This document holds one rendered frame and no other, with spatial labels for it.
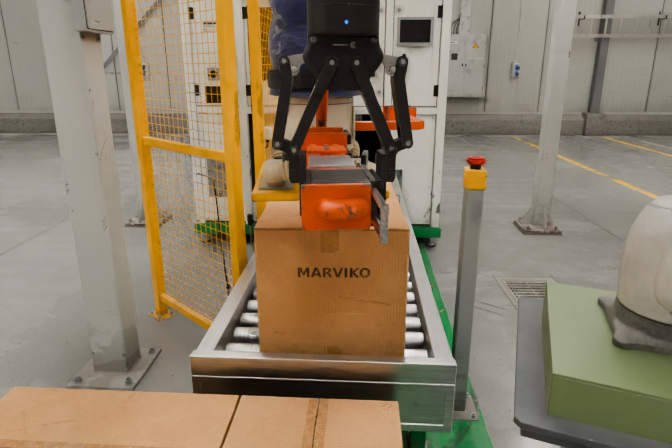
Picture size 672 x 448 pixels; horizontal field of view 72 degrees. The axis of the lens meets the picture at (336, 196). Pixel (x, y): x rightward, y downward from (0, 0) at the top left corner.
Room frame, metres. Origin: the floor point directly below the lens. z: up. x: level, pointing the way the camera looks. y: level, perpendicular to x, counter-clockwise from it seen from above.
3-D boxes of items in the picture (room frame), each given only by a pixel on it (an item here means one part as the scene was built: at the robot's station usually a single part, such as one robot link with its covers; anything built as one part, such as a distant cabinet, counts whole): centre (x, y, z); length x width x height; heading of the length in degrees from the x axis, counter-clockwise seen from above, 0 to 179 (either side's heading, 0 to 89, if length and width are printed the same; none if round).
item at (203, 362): (1.07, 0.04, 0.58); 0.70 x 0.03 x 0.06; 87
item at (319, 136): (0.86, 0.02, 1.20); 0.10 x 0.08 x 0.06; 95
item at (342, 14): (0.52, -0.01, 1.37); 0.08 x 0.07 x 0.09; 94
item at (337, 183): (0.51, 0.00, 1.20); 0.08 x 0.07 x 0.05; 5
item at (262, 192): (1.10, 0.14, 1.10); 0.34 x 0.10 x 0.05; 5
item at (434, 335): (2.22, -0.35, 0.50); 2.31 x 0.05 x 0.19; 177
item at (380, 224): (0.57, -0.05, 1.20); 0.31 x 0.03 x 0.05; 4
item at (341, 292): (1.42, 0.01, 0.75); 0.60 x 0.40 x 0.40; 179
